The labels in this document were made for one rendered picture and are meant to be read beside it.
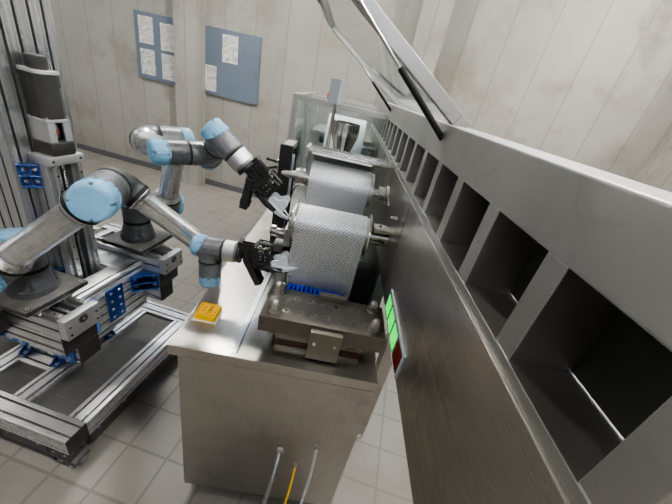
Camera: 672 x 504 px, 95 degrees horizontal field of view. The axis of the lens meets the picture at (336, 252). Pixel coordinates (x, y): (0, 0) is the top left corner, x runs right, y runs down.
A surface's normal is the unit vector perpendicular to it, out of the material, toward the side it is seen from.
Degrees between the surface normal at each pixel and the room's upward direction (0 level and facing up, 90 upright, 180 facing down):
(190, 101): 90
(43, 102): 90
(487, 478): 90
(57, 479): 0
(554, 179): 90
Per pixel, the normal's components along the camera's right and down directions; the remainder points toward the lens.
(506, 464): -0.98, -0.20
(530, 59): -0.22, 0.42
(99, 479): 0.20, -0.86
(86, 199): 0.33, 0.43
